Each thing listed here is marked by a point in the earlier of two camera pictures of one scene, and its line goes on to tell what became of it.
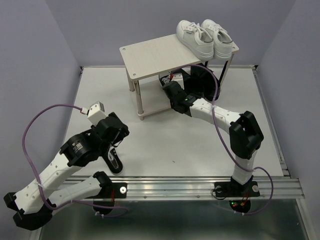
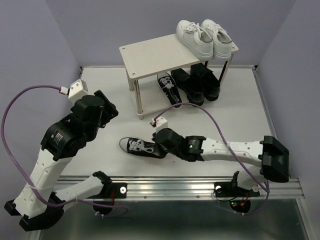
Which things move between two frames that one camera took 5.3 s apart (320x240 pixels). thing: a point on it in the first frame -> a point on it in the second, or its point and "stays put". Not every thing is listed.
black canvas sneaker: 113,162 -> 139,147
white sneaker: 194,38 stays put
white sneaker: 222,40 stays put
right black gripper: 171,103 -> 153,138
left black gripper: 124,133 -> 110,111
